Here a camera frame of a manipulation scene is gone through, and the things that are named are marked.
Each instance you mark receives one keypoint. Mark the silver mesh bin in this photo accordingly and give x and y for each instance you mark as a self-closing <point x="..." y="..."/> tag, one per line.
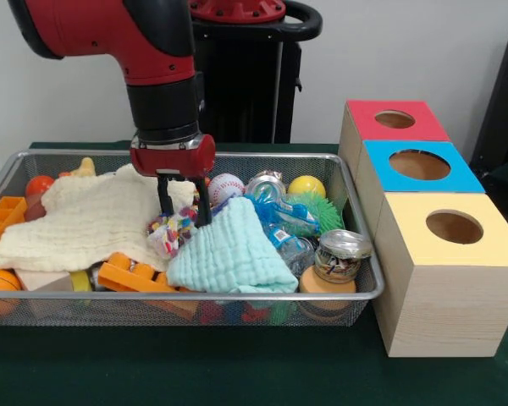
<point x="237" y="306"/>

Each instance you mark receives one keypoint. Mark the yellow ball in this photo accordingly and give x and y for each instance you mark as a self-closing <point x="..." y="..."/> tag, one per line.
<point x="307" y="186"/>

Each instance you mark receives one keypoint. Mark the crushed drink can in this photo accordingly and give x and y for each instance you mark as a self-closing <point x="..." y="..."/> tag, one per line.
<point x="343" y="254"/>

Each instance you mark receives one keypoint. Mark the yellow rubber duck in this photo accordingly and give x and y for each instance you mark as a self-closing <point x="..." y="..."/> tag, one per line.
<point x="86" y="166"/>

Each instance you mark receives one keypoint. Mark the cream muslin cloth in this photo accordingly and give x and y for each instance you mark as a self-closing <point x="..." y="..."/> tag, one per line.
<point x="80" y="224"/>

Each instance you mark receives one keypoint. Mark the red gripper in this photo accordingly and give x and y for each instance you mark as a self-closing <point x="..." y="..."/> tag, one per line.
<point x="173" y="160"/>

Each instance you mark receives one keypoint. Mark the white baseball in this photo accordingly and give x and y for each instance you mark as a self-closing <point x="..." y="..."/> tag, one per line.
<point x="226" y="188"/>

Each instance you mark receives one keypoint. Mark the orange plastic toy block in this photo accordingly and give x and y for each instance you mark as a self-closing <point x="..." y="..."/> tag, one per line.
<point x="127" y="277"/>

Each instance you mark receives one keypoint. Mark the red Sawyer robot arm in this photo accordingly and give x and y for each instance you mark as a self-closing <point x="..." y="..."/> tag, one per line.
<point x="110" y="25"/>

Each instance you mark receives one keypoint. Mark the green spiky ball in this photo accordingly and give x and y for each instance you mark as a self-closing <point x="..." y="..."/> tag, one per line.
<point x="317" y="211"/>

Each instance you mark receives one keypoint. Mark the red-orange ball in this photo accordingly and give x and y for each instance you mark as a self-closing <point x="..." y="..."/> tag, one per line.
<point x="40" y="185"/>

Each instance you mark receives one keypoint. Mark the mint green muslin cloth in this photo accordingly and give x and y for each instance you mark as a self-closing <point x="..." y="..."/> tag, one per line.
<point x="233" y="254"/>

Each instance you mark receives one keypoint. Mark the wooden three-hole box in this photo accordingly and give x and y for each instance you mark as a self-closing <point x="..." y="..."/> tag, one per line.
<point x="448" y="296"/>

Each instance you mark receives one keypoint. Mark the dark green table cloth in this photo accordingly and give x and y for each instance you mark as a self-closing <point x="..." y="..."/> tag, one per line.
<point x="194" y="368"/>

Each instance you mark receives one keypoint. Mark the orange plastic grid tray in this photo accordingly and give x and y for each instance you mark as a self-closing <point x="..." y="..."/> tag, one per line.
<point x="2" y="215"/>

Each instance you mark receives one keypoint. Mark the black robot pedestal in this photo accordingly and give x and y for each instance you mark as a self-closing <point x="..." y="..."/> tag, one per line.
<point x="245" y="84"/>

